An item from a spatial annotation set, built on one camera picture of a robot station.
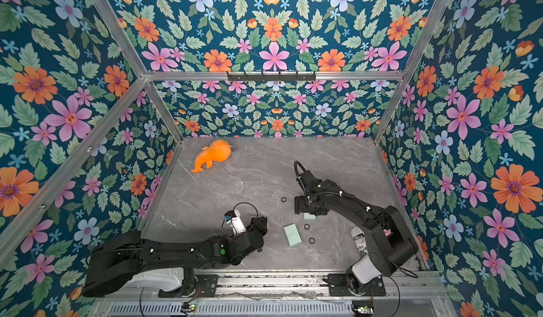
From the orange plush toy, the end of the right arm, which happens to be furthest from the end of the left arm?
the orange plush toy

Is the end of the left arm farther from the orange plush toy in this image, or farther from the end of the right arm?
the orange plush toy

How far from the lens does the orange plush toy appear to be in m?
1.07
